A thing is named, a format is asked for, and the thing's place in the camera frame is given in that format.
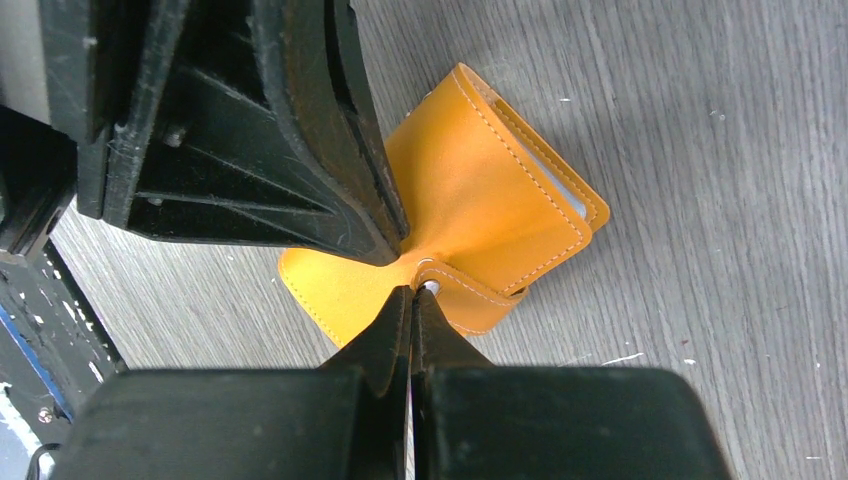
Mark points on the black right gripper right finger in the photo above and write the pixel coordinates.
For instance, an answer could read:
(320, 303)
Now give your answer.
(477, 420)

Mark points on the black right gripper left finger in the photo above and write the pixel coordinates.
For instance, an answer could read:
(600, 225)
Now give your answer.
(345, 419)

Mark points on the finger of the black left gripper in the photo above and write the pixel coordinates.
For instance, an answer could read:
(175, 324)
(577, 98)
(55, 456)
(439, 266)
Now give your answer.
(332, 99)
(215, 136)

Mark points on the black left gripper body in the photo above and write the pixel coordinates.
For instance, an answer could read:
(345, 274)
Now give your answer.
(70, 71)

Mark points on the orange leather card holder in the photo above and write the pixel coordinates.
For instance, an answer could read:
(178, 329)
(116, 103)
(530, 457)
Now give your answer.
(492, 208)

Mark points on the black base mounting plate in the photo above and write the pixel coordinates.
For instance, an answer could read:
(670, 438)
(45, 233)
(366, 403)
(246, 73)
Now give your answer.
(55, 351)

